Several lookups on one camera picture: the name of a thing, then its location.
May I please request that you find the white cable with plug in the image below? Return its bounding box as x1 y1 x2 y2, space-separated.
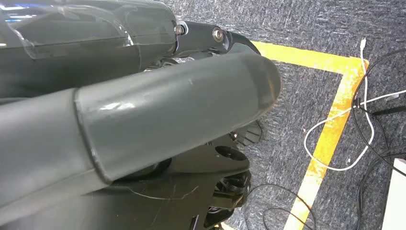
303 37 406 173

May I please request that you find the thick black cable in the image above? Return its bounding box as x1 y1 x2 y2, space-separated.
350 48 406 178
356 149 406 230

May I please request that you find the black bar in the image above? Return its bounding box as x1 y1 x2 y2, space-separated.
372 105 406 117

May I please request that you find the thin black cable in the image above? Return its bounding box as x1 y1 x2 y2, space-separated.
243 184 317 230

